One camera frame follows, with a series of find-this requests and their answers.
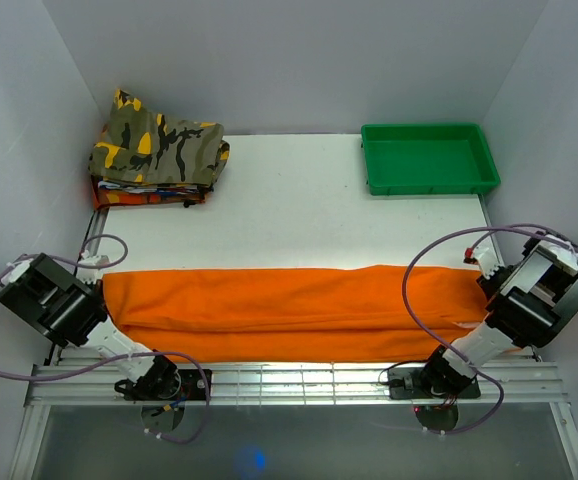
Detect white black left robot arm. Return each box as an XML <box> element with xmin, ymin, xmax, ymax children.
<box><xmin>0</xmin><ymin>254</ymin><xmax>182</xmax><ymax>401</ymax></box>

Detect green plastic tray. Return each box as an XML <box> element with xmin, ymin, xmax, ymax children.
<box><xmin>361</xmin><ymin>123</ymin><xmax>500</xmax><ymax>196</ymax></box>

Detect stack of folded trousers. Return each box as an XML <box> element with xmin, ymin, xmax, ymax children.
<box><xmin>91</xmin><ymin>177</ymin><xmax>212</xmax><ymax>210</ymax></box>

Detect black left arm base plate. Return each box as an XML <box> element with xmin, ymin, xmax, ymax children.
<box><xmin>114</xmin><ymin>369</ymin><xmax>213</xmax><ymax>402</ymax></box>

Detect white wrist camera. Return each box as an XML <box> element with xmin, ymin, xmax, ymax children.
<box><xmin>463</xmin><ymin>245</ymin><xmax>503</xmax><ymax>279</ymax></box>
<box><xmin>76</xmin><ymin>251</ymin><xmax>110</xmax><ymax>285</ymax></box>

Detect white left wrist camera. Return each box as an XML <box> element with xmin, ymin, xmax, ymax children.
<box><xmin>76</xmin><ymin>251</ymin><xmax>110</xmax><ymax>285</ymax></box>

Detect camouflage folded trousers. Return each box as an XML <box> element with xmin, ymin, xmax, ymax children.
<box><xmin>88</xmin><ymin>89</ymin><xmax>230</xmax><ymax>191</ymax></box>

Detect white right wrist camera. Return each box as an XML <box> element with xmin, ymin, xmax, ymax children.
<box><xmin>463</xmin><ymin>245</ymin><xmax>503</xmax><ymax>279</ymax></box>

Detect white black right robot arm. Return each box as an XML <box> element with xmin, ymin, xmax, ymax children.
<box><xmin>419</xmin><ymin>235</ymin><xmax>578</xmax><ymax>397</ymax></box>

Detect aluminium table frame rail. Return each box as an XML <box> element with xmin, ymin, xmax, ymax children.
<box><xmin>25</xmin><ymin>350</ymin><xmax>569</xmax><ymax>406</ymax></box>

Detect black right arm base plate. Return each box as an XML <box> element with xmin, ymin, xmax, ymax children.
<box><xmin>387</xmin><ymin>366</ymin><xmax>481</xmax><ymax>400</ymax></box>

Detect orange trousers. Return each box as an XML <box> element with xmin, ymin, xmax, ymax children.
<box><xmin>102</xmin><ymin>265</ymin><xmax>487</xmax><ymax>363</ymax></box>

